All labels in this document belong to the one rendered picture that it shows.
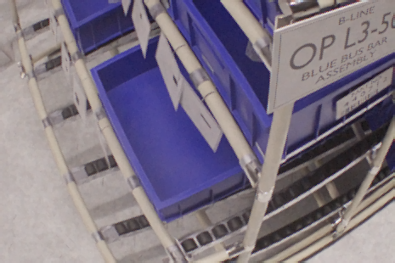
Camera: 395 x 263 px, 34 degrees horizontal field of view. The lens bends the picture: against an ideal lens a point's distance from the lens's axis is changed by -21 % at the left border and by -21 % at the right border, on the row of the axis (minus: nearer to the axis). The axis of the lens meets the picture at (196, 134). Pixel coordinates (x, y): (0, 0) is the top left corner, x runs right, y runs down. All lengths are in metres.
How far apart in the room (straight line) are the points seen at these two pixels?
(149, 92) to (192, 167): 0.21
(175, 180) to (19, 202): 0.97
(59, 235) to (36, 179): 0.23
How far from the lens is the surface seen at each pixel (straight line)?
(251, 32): 1.07
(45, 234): 2.50
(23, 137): 2.65
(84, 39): 1.86
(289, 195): 1.73
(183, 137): 1.77
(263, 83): 1.45
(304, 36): 0.91
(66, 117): 2.14
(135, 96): 1.82
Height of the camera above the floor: 2.33
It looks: 64 degrees down
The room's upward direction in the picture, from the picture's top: 1 degrees clockwise
